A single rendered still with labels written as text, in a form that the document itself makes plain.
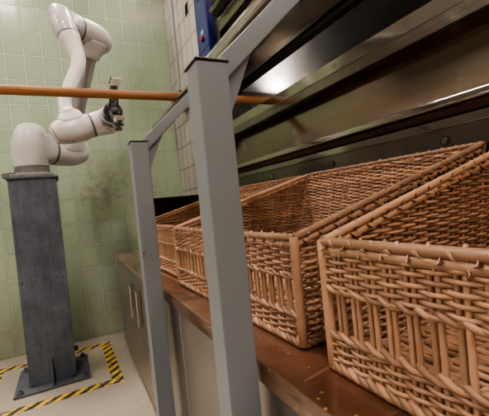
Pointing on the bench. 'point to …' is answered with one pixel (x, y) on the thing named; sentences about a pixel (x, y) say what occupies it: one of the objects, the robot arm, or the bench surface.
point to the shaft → (86, 92)
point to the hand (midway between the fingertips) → (118, 98)
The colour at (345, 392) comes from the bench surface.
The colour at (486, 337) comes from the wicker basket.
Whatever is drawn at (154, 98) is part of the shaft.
